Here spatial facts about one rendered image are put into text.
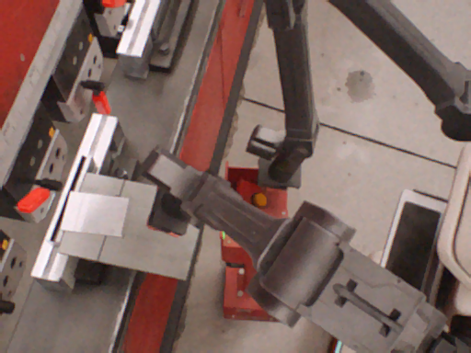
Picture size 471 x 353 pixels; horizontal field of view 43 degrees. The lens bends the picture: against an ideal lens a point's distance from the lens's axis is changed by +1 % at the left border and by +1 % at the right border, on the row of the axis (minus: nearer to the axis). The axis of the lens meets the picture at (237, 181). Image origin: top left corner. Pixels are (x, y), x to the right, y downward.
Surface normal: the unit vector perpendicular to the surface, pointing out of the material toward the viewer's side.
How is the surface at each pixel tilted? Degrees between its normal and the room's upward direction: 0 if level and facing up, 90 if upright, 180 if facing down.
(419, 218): 0
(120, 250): 0
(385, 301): 21
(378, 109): 0
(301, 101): 82
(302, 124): 71
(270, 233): 58
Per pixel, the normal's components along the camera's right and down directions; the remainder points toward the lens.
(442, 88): -0.40, 0.65
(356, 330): -0.03, -0.07
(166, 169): 0.22, 0.09
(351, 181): 0.00, -0.44
